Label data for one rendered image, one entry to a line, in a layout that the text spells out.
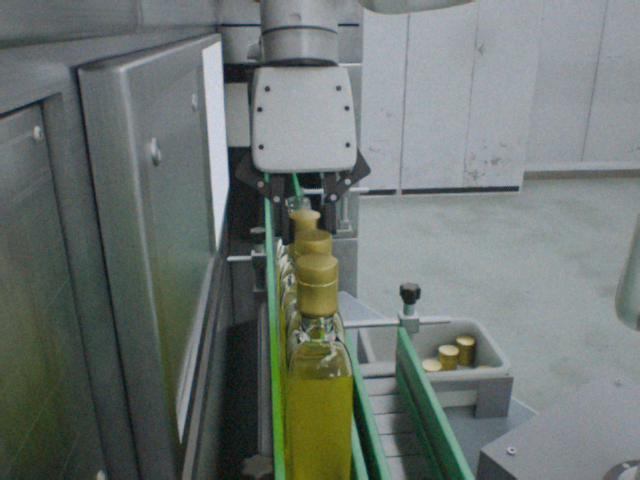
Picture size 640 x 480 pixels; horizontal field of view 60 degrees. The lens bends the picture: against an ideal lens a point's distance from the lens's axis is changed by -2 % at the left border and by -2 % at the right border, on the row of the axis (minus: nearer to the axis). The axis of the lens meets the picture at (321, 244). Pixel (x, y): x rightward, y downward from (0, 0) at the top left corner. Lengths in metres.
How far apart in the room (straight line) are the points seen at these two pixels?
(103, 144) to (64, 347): 0.13
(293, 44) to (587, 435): 0.65
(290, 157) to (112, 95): 0.22
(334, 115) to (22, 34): 0.35
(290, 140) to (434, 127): 4.01
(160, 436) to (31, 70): 0.29
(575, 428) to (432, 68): 3.78
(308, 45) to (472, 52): 4.02
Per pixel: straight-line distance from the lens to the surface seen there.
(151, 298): 0.41
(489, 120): 4.67
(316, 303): 0.46
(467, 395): 0.94
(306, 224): 0.55
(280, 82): 0.54
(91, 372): 0.41
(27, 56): 0.31
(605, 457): 0.87
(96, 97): 0.37
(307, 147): 0.54
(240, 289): 1.68
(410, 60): 4.41
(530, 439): 0.85
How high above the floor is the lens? 1.34
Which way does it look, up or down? 22 degrees down
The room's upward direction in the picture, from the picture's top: straight up
